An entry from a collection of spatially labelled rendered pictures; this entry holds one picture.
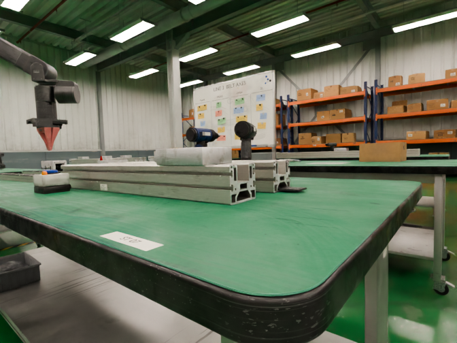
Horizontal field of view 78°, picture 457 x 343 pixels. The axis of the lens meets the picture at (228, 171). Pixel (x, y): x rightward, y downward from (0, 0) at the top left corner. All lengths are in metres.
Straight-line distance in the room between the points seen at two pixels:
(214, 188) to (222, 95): 3.79
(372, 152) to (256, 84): 2.03
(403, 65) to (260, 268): 11.19
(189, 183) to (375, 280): 0.61
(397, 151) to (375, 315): 1.71
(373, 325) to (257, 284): 0.79
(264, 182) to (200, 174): 0.19
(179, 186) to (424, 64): 10.82
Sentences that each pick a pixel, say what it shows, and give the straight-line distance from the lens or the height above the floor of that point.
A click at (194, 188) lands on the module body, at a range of 0.66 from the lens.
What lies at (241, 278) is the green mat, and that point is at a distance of 0.27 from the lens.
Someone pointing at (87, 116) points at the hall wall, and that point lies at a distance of 13.52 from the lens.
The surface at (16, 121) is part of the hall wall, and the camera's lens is 12.64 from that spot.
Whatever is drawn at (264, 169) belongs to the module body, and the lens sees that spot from 0.76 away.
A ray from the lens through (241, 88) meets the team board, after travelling 4.18.
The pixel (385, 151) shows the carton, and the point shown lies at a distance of 2.55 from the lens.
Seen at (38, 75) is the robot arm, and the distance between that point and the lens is 1.09.
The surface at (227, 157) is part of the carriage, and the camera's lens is 0.70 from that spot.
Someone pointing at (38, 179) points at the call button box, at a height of 0.83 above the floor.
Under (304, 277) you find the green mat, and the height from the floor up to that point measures 0.78.
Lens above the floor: 0.89
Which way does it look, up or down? 4 degrees down
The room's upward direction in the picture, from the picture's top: 2 degrees counter-clockwise
